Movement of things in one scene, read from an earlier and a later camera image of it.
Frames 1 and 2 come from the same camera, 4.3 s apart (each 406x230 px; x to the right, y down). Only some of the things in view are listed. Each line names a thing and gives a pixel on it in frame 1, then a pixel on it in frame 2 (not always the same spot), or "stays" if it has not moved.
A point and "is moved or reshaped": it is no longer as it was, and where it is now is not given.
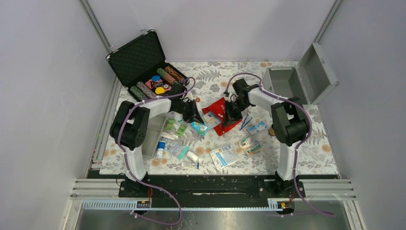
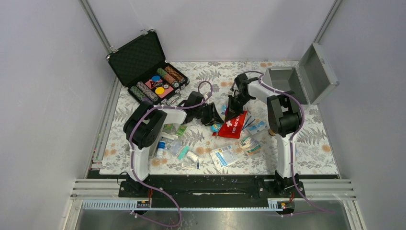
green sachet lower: [181, 130] stays
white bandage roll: [193, 156] stays
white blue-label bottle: [161, 146] stays
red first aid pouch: [218, 109] is moved or reshaped
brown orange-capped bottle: [271, 132] stays
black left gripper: [194, 115] -> [213, 116]
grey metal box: [312, 78] stays
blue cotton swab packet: [200, 128] -> [215, 127]
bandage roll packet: [253, 147] stays
